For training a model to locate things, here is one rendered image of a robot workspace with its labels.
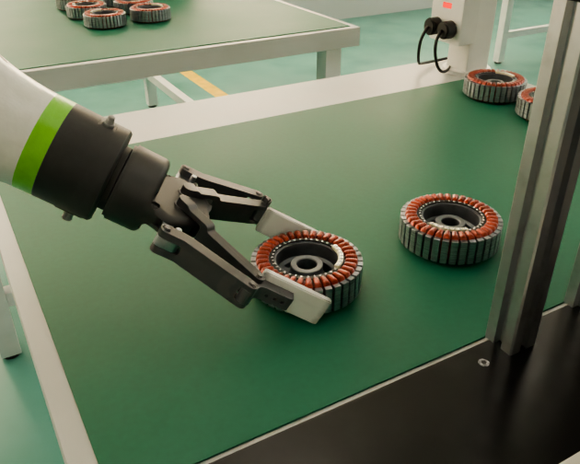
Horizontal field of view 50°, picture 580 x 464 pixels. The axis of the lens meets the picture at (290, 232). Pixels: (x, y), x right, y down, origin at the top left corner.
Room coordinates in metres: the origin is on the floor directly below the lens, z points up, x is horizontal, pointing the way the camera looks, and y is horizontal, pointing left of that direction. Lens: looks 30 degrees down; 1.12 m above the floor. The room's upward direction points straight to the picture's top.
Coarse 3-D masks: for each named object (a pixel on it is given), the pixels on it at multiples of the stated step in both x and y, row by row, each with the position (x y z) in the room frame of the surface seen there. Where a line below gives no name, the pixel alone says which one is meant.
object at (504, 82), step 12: (480, 72) 1.17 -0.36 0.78; (492, 72) 1.17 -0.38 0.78; (504, 72) 1.16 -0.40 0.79; (468, 84) 1.12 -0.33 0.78; (480, 84) 1.10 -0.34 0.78; (492, 84) 1.09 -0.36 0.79; (504, 84) 1.09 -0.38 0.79; (516, 84) 1.09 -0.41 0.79; (468, 96) 1.12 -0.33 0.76; (480, 96) 1.10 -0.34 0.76; (492, 96) 1.08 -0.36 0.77; (504, 96) 1.08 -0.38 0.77; (516, 96) 1.09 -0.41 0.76; (528, 96) 1.02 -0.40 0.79; (516, 108) 1.03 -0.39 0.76; (528, 108) 1.00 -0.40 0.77; (528, 120) 0.99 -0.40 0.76
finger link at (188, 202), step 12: (180, 204) 0.50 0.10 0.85; (192, 204) 0.51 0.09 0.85; (192, 216) 0.49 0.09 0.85; (204, 216) 0.50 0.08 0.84; (204, 228) 0.49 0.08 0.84; (204, 240) 0.48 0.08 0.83; (216, 240) 0.48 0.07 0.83; (216, 252) 0.47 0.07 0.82; (228, 252) 0.47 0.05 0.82; (240, 264) 0.46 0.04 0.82; (252, 264) 0.47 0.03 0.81; (252, 276) 0.45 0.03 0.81; (264, 276) 0.46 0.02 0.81; (240, 288) 0.45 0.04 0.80
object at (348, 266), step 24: (264, 240) 0.56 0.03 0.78; (288, 240) 0.56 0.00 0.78; (312, 240) 0.56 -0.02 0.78; (336, 240) 0.55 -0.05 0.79; (264, 264) 0.51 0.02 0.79; (288, 264) 0.54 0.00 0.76; (312, 264) 0.53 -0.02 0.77; (336, 264) 0.51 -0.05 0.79; (360, 264) 0.51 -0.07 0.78; (312, 288) 0.47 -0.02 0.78; (336, 288) 0.47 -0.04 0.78; (360, 288) 0.51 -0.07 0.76
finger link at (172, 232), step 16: (176, 240) 0.45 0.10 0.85; (192, 240) 0.46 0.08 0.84; (176, 256) 0.45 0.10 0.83; (192, 256) 0.45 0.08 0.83; (208, 256) 0.45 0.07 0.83; (192, 272) 0.45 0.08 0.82; (208, 272) 0.44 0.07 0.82; (224, 272) 0.44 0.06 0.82; (240, 272) 0.45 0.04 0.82; (224, 288) 0.44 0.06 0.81; (256, 288) 0.43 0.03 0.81; (240, 304) 0.43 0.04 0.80
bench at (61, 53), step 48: (0, 0) 2.10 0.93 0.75; (48, 0) 2.10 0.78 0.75; (192, 0) 2.10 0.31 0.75; (240, 0) 2.10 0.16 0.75; (0, 48) 1.49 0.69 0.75; (48, 48) 1.49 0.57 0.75; (96, 48) 1.49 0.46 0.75; (144, 48) 1.49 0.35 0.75; (192, 48) 1.50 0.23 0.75; (240, 48) 1.55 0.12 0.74; (288, 48) 1.62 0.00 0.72; (336, 48) 1.69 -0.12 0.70; (0, 288) 1.25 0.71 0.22; (0, 336) 1.24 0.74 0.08
